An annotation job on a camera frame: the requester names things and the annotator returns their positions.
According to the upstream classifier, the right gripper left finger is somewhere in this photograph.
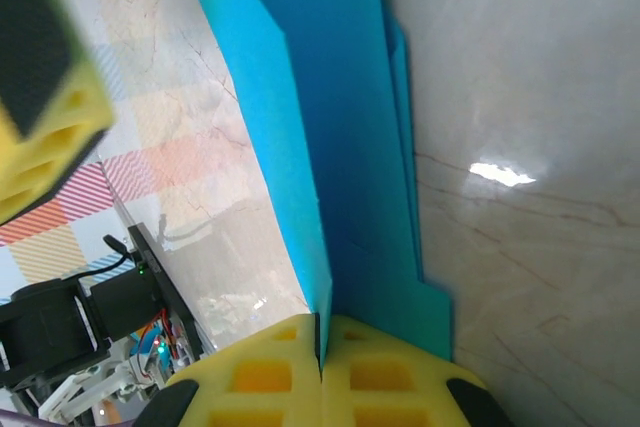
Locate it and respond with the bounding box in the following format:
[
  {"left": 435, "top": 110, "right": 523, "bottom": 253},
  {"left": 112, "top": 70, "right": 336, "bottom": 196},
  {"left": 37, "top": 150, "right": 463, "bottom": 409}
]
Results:
[{"left": 134, "top": 314, "right": 322, "bottom": 427}]

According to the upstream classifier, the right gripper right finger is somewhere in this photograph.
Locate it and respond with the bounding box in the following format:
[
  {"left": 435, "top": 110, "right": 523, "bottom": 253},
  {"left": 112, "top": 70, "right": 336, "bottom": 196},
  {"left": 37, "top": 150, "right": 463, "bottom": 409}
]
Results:
[{"left": 321, "top": 315, "right": 516, "bottom": 427}]

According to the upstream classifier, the blue paper sheet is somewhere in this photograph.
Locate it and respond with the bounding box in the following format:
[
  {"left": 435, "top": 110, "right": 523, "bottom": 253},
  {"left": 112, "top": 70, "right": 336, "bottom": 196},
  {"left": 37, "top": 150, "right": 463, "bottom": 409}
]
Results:
[{"left": 164, "top": 0, "right": 455, "bottom": 366}]

